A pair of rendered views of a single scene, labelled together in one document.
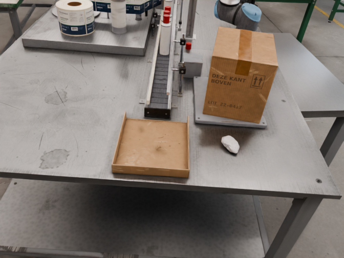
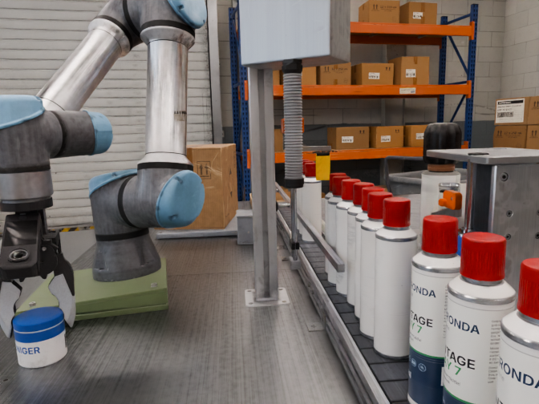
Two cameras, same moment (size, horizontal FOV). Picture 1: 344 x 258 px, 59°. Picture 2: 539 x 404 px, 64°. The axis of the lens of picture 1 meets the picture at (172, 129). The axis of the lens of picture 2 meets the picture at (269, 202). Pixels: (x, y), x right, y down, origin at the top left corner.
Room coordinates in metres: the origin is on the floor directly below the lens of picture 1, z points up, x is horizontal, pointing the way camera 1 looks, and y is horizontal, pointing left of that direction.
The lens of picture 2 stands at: (2.73, -0.09, 1.18)
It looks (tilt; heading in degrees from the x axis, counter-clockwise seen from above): 10 degrees down; 177
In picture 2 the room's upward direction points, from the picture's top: 2 degrees counter-clockwise
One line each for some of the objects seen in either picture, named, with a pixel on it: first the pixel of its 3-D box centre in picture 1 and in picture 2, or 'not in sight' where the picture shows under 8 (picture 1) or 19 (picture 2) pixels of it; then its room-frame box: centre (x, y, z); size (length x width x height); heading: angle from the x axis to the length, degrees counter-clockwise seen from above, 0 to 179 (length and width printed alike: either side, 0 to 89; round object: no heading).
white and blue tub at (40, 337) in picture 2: not in sight; (41, 336); (2.08, -0.42, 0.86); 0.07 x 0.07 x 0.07
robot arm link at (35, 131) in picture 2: not in sight; (20, 134); (2.06, -0.42, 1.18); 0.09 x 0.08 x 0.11; 149
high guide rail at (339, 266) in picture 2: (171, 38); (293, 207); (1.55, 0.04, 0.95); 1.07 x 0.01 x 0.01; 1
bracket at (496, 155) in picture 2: not in sight; (498, 154); (2.26, 0.20, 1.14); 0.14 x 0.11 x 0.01; 1
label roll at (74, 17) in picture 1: (76, 17); not in sight; (1.73, 0.61, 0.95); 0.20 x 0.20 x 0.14
